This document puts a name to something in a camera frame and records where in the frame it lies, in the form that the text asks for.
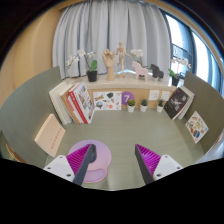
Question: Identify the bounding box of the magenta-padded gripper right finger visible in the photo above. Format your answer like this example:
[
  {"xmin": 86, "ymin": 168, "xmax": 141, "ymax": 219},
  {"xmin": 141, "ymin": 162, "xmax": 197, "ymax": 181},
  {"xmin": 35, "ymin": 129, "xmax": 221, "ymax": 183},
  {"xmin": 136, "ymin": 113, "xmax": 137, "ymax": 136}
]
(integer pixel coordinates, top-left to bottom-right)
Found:
[{"xmin": 134, "ymin": 143, "xmax": 184, "ymax": 185}]

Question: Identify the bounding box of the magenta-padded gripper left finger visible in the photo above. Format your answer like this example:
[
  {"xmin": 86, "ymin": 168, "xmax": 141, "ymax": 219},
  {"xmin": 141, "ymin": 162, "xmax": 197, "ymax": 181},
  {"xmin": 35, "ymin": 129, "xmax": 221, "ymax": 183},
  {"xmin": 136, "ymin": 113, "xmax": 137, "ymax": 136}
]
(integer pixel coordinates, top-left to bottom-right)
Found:
[{"xmin": 43, "ymin": 143, "xmax": 98, "ymax": 187}]

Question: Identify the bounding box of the lilac round mouse pad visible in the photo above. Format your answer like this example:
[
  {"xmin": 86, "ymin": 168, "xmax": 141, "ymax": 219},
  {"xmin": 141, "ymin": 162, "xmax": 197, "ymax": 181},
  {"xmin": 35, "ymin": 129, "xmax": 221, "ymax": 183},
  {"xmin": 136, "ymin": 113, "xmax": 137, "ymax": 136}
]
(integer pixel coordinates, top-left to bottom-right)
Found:
[{"xmin": 67, "ymin": 139, "xmax": 113, "ymax": 184}]

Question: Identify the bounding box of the beige booklet with red text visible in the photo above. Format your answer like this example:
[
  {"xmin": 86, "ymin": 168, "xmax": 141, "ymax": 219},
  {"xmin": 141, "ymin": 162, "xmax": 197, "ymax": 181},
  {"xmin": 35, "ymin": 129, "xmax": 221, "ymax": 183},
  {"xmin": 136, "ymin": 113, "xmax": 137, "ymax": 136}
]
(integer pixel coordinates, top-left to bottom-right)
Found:
[{"xmin": 34, "ymin": 113, "xmax": 67, "ymax": 158}]

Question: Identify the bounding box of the food sticker sheet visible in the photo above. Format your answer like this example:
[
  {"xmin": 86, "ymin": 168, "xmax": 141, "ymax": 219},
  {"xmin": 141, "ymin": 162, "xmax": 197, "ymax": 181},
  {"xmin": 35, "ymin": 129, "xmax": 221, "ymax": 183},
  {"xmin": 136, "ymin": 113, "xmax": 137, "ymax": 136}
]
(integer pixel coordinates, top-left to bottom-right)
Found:
[{"xmin": 185, "ymin": 110, "xmax": 210, "ymax": 144}]

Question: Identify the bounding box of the white book with red label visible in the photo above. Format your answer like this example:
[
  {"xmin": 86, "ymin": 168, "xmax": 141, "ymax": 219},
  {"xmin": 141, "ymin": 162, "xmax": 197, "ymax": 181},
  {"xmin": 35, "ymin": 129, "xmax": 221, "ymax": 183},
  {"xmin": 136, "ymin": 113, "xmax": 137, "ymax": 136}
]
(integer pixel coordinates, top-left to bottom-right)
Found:
[{"xmin": 66, "ymin": 94, "xmax": 85, "ymax": 125}]

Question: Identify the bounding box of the small succulent in white pot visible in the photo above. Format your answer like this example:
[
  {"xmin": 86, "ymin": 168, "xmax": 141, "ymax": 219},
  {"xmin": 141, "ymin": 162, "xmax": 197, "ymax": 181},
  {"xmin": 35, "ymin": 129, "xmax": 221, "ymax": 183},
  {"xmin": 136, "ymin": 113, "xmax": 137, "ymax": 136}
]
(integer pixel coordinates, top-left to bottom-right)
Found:
[
  {"xmin": 139, "ymin": 98, "xmax": 149, "ymax": 113},
  {"xmin": 156, "ymin": 98, "xmax": 166, "ymax": 113},
  {"xmin": 126, "ymin": 98, "xmax": 137, "ymax": 113}
]

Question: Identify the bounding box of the kraft brown book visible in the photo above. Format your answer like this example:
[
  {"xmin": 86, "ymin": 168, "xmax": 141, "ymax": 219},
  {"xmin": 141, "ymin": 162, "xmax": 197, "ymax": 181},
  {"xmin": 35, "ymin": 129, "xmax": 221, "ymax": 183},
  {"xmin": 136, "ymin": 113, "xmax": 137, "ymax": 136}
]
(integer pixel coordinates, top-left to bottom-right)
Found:
[{"xmin": 59, "ymin": 89, "xmax": 81, "ymax": 125}]

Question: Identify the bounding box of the black book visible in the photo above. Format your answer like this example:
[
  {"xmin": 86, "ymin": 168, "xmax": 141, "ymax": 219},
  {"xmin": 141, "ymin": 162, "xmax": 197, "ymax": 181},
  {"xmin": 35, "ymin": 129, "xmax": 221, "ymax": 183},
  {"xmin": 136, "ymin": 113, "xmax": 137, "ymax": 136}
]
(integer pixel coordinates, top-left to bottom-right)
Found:
[{"xmin": 163, "ymin": 87, "xmax": 191, "ymax": 120}]

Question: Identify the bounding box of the thick white book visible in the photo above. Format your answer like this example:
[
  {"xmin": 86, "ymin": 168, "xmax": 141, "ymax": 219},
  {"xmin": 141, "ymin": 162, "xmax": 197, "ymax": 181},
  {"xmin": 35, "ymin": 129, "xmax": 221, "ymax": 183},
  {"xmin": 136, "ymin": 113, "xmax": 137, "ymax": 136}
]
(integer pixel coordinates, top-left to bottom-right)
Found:
[{"xmin": 48, "ymin": 81, "xmax": 73, "ymax": 126}]

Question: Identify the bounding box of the red-spined book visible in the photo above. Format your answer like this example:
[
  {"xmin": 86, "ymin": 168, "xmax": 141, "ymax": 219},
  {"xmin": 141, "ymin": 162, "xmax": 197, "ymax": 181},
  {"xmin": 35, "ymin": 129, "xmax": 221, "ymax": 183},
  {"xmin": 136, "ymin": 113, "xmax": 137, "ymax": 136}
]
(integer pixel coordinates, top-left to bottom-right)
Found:
[{"xmin": 68, "ymin": 83, "xmax": 91, "ymax": 125}]

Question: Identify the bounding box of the picture-covered book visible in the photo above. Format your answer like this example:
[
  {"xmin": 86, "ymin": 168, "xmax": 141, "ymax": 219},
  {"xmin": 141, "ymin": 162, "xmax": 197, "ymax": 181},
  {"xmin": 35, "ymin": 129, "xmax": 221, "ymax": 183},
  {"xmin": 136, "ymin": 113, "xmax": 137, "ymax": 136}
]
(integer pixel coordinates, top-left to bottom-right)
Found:
[{"xmin": 77, "ymin": 83, "xmax": 96, "ymax": 124}]

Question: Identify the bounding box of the purple round number sticker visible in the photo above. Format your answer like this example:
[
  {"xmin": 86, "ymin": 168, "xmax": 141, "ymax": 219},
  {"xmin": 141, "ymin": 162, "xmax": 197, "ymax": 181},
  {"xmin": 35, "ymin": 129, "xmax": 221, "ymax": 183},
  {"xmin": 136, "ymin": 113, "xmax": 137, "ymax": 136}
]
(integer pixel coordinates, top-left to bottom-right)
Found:
[{"xmin": 121, "ymin": 91, "xmax": 136, "ymax": 106}]

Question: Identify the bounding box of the white sticker sheet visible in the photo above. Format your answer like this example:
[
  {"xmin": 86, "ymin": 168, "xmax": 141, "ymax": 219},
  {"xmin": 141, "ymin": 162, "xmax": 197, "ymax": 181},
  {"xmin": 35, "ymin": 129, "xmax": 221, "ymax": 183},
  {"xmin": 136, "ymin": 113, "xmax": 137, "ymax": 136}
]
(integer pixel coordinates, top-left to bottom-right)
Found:
[{"xmin": 92, "ymin": 90, "xmax": 123, "ymax": 111}]

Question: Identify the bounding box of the white orchid in black pot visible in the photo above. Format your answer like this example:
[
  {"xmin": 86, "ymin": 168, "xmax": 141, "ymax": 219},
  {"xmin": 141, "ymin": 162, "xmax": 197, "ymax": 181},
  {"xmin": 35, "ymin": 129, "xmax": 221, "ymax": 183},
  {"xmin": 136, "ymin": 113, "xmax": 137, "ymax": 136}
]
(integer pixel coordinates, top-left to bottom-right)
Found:
[
  {"xmin": 168, "ymin": 57, "xmax": 191, "ymax": 88},
  {"xmin": 65, "ymin": 48, "xmax": 99, "ymax": 83},
  {"xmin": 130, "ymin": 48, "xmax": 148, "ymax": 68}
]

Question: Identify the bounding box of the light wooden ledge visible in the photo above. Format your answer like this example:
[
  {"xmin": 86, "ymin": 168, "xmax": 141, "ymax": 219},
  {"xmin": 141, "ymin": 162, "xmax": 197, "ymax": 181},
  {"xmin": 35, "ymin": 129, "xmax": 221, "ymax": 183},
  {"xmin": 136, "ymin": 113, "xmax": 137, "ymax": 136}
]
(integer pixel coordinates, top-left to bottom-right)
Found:
[{"xmin": 63, "ymin": 74, "xmax": 178, "ymax": 93}]

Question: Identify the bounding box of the dark wooden horse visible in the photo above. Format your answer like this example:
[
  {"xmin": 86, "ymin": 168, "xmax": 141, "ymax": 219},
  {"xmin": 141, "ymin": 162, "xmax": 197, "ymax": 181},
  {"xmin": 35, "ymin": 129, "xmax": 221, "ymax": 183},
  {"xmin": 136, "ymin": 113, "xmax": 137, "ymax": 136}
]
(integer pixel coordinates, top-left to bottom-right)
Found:
[{"xmin": 149, "ymin": 63, "xmax": 165, "ymax": 82}]

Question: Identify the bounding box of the pink wooden horse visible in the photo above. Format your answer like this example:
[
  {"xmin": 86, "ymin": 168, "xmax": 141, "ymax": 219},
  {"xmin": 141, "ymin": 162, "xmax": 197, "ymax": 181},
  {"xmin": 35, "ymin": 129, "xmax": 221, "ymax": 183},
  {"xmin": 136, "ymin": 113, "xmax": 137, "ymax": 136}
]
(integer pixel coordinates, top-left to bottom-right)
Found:
[{"xmin": 131, "ymin": 60, "xmax": 150, "ymax": 82}]

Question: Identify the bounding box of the wooden hand model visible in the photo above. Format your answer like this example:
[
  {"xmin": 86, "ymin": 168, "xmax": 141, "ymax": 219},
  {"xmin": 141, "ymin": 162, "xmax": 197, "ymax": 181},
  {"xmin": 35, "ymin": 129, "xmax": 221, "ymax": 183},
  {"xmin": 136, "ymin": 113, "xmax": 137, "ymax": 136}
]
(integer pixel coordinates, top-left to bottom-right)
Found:
[{"xmin": 101, "ymin": 48, "xmax": 117, "ymax": 82}]

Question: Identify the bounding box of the wooden artist mannequin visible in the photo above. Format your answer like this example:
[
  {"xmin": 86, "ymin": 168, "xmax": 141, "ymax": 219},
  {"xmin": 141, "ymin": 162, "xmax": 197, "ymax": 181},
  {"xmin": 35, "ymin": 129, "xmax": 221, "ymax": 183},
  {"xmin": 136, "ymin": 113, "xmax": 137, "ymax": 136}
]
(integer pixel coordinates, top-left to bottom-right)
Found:
[{"xmin": 114, "ymin": 41, "xmax": 132, "ymax": 79}]

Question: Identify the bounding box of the grey curtain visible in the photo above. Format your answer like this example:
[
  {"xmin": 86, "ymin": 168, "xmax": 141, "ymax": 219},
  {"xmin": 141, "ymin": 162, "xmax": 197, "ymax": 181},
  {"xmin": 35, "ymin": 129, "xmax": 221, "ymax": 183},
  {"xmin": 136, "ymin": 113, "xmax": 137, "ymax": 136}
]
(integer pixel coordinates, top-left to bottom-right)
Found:
[{"xmin": 52, "ymin": 0, "xmax": 172, "ymax": 80}]

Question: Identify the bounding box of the window with dark frame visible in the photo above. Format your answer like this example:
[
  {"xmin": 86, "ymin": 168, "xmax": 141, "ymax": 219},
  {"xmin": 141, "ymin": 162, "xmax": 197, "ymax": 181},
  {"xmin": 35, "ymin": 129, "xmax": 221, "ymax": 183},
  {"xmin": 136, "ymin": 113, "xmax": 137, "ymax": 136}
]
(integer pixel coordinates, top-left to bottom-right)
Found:
[{"xmin": 159, "ymin": 9, "xmax": 224, "ymax": 94}]

